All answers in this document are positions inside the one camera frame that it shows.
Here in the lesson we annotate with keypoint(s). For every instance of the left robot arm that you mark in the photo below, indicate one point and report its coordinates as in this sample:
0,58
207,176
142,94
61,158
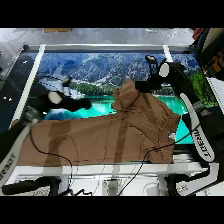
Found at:
13,146

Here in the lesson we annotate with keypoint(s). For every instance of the heap of clothes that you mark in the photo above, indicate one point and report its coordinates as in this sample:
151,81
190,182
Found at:
213,50

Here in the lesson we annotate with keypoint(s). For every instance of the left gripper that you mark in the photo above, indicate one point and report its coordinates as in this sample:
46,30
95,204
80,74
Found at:
78,104

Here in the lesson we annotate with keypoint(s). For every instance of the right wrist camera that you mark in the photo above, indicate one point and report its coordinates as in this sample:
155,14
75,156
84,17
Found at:
151,65

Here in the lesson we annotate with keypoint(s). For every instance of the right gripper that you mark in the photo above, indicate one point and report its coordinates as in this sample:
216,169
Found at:
144,86

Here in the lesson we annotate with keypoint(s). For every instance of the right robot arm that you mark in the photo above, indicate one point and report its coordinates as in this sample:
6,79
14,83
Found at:
200,133

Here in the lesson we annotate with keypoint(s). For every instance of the brown pants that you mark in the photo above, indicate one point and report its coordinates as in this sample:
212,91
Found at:
100,140

